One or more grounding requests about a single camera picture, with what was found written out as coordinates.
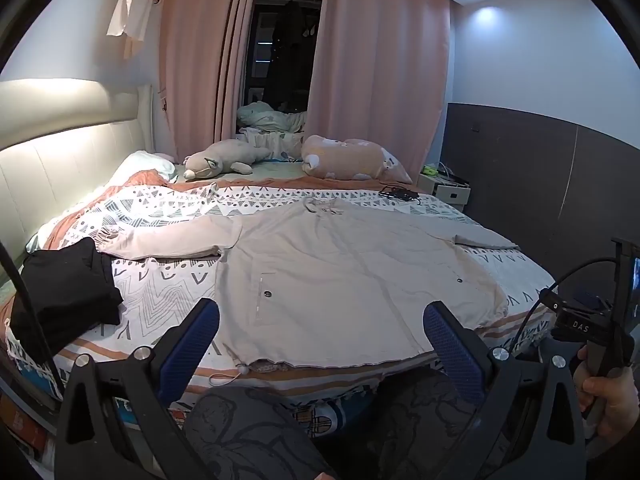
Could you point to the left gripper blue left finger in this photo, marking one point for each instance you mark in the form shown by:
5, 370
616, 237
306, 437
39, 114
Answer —
92, 441

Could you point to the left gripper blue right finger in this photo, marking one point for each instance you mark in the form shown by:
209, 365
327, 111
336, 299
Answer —
526, 424

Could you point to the beige jacket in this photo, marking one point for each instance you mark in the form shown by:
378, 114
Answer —
326, 283

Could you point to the person right hand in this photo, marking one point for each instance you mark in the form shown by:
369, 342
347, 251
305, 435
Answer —
619, 425

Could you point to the black folded garment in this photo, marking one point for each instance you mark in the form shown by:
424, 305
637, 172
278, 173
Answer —
72, 290

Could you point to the white bedside nightstand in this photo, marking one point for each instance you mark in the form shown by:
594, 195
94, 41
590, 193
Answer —
440, 181

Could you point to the light green pillow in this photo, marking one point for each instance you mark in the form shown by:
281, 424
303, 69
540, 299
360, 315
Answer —
140, 161

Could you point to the beige plush animal toy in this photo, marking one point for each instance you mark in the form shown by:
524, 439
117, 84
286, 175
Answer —
229, 156

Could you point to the cream padded headboard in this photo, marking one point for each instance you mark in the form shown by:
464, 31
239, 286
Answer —
61, 138

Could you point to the orange plush pillow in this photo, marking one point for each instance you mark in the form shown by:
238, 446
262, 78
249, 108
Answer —
352, 159

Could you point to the green bedding pile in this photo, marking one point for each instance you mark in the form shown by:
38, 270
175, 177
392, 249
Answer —
282, 134

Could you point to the right pink curtain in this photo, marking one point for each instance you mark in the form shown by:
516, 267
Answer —
380, 74

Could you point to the pink curtain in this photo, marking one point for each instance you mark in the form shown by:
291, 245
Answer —
380, 74
202, 53

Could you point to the left pink curtain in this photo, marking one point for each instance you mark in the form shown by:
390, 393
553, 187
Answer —
202, 53

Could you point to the white hanging garment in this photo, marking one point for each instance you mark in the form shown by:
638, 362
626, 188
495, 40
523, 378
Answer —
129, 21

